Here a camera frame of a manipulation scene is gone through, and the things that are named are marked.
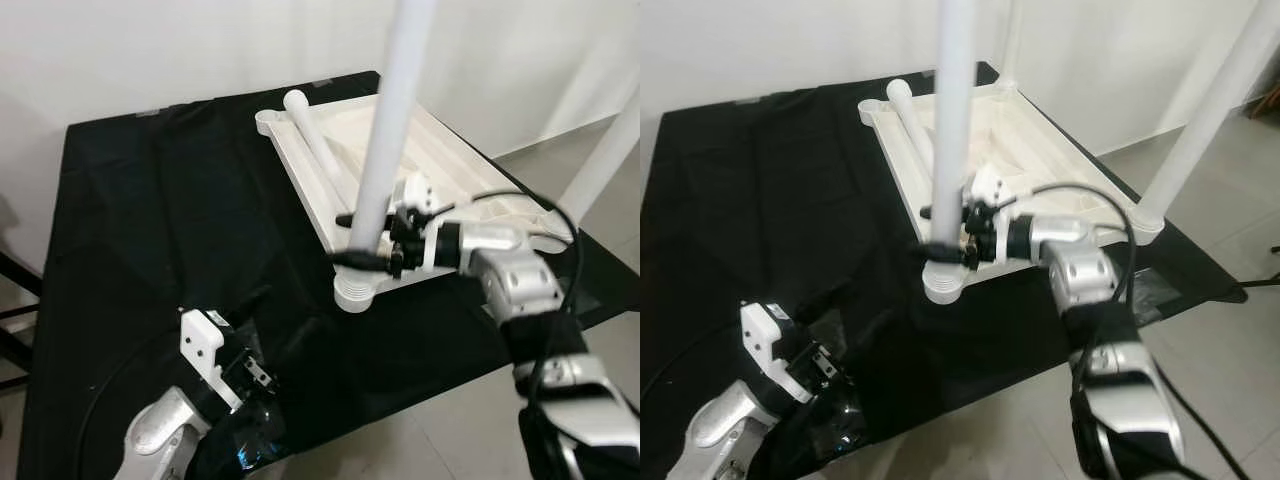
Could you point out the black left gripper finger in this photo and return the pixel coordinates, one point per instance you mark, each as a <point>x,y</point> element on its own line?
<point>255,304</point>

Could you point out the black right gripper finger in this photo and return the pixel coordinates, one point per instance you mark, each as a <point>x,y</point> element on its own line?
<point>947,251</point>
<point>930,212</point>
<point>349,218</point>
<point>362,261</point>

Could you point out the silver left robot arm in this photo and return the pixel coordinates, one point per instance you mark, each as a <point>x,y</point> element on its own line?
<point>730,430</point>
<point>165,435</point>

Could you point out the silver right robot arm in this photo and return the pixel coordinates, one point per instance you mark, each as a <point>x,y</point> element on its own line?
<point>1085,280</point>
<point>520,290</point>

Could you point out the white plastic table top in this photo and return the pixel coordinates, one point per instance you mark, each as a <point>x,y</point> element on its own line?
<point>1060,150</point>
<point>450,150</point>

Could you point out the black tablecloth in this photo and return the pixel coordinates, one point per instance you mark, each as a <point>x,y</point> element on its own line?
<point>150,230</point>
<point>760,220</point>

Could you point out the black wooden stool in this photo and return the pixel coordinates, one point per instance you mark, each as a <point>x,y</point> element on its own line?
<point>15,320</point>

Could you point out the black metal stand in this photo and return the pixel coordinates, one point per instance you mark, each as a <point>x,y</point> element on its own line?
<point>1268,265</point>

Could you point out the brown wooden furniture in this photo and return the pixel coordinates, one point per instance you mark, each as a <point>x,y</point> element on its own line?
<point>1265,102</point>

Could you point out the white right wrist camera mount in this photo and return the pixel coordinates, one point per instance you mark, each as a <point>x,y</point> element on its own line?
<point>415,190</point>
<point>990,185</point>

